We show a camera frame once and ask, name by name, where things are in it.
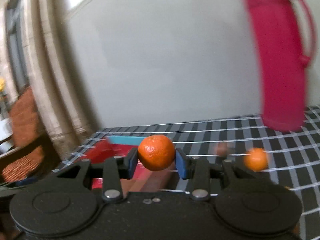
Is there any pink thermos jug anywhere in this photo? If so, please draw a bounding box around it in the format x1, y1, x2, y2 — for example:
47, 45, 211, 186
245, 0, 317, 132

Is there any woven brown chair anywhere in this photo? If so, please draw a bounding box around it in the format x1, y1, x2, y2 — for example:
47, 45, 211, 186
1, 87, 61, 183

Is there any red cardboard box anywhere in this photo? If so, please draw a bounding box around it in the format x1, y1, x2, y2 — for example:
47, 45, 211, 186
81, 135, 174, 194

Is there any black white grid tablecloth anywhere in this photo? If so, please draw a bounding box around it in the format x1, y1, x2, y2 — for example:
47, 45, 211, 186
52, 104, 320, 240

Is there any mandarin orange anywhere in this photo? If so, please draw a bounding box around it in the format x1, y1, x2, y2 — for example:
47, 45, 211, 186
244, 147, 268, 172
138, 134, 175, 171

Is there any small brown chestnut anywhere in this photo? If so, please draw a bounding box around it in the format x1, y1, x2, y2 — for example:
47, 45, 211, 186
215, 142, 229, 157

